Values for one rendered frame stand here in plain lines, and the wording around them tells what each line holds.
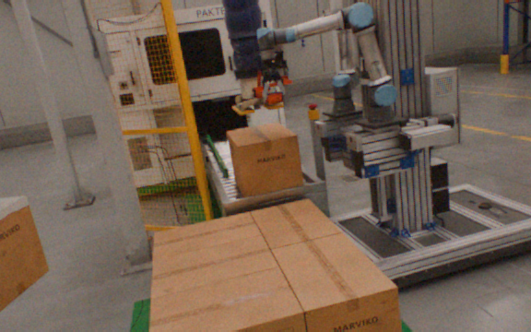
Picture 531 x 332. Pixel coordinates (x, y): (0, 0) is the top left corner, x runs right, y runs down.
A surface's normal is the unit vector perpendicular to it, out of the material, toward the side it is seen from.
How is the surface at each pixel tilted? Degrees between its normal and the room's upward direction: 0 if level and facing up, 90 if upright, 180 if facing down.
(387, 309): 90
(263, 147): 90
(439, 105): 90
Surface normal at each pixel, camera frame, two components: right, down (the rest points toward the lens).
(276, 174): 0.22, 0.25
